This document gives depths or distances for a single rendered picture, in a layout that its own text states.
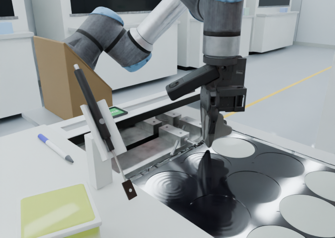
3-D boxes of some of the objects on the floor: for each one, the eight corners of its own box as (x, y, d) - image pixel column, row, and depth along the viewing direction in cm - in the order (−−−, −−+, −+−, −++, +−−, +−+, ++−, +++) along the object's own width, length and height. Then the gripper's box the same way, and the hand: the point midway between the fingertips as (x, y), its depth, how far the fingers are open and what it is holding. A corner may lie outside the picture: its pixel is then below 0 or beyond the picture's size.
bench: (294, 47, 765) (307, -38, 691) (260, 57, 647) (272, -45, 573) (256, 43, 836) (265, -35, 762) (220, 51, 718) (226, -40, 644)
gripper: (252, 59, 57) (242, 154, 65) (236, 51, 65) (228, 136, 73) (209, 60, 56) (204, 157, 64) (198, 52, 64) (195, 138, 72)
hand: (205, 142), depth 67 cm, fingers closed
